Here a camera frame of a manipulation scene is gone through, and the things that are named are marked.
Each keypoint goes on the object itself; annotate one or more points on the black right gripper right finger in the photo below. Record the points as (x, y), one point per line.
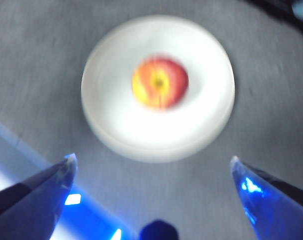
(279, 210)

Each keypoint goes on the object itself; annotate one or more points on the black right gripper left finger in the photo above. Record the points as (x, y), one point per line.
(29, 212)

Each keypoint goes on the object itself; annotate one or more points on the pale yellow plate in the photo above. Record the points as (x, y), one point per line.
(111, 120)

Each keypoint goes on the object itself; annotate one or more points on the red yellow apple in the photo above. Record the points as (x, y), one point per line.
(161, 82)

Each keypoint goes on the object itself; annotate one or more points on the black plate rack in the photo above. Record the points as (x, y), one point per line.
(279, 15)

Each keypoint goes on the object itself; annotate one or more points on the blue plate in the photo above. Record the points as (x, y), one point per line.
(302, 10)

